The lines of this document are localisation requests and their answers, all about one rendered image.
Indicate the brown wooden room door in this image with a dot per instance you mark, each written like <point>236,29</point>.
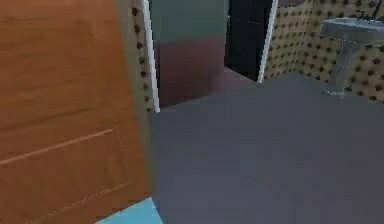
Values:
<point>63,100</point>

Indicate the grey pedestal sink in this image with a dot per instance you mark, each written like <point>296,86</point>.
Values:
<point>350,36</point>

